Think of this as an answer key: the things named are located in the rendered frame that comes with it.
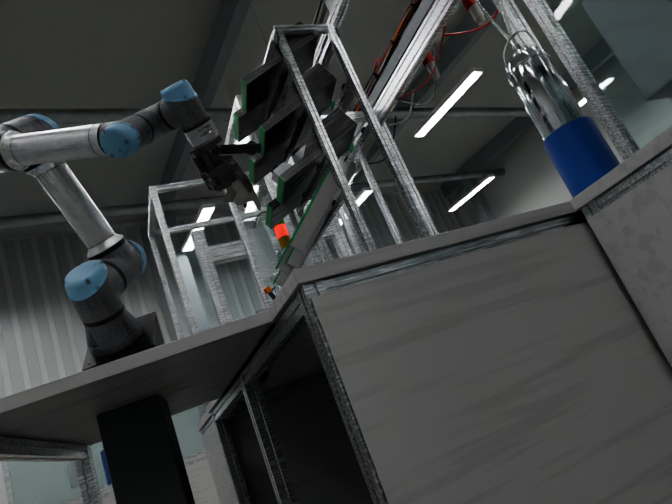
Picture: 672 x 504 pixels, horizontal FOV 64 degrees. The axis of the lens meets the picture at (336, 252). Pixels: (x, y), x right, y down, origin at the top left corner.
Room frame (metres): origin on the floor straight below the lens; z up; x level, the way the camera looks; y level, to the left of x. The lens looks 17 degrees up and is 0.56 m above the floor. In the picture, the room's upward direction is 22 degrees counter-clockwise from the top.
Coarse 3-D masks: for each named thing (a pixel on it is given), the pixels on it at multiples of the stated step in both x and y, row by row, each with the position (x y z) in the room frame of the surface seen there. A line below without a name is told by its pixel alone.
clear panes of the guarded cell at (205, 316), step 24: (360, 168) 2.98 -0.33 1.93; (360, 192) 3.08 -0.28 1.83; (216, 240) 2.99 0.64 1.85; (384, 240) 3.05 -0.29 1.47; (168, 264) 2.54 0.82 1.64; (192, 264) 2.91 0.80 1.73; (240, 264) 3.03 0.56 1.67; (312, 264) 3.23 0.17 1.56; (168, 288) 2.76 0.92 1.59; (192, 288) 2.89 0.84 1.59; (240, 288) 3.01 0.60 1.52; (240, 312) 2.99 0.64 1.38
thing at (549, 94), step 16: (528, 32) 1.49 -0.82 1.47; (512, 48) 1.56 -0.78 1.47; (528, 48) 1.53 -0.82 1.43; (512, 64) 1.52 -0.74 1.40; (528, 64) 1.49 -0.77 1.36; (544, 64) 1.48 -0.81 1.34; (512, 80) 1.55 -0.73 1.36; (528, 80) 1.50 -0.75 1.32; (544, 80) 1.48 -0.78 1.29; (560, 80) 1.49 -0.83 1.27; (528, 96) 1.52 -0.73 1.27; (544, 96) 1.49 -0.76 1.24; (560, 96) 1.48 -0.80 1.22; (528, 112) 1.56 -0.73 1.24; (544, 112) 1.51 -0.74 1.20; (560, 112) 1.49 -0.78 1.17; (576, 112) 1.49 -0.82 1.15; (544, 128) 1.53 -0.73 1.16
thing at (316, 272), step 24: (528, 216) 1.21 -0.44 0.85; (552, 216) 1.24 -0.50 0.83; (432, 240) 1.08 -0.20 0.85; (456, 240) 1.11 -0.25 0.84; (336, 264) 0.98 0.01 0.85; (360, 264) 1.00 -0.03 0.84; (384, 264) 1.05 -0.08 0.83; (288, 288) 0.99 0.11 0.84; (288, 360) 1.75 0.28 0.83; (312, 360) 1.96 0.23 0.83; (264, 384) 2.08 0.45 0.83; (288, 384) 2.39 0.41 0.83
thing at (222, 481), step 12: (204, 420) 2.57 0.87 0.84; (204, 432) 2.82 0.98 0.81; (216, 432) 2.37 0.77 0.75; (204, 444) 2.80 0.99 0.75; (216, 444) 2.45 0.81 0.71; (216, 456) 2.55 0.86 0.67; (216, 468) 2.65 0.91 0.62; (216, 480) 2.75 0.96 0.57; (228, 480) 2.42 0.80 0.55; (228, 492) 2.51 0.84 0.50
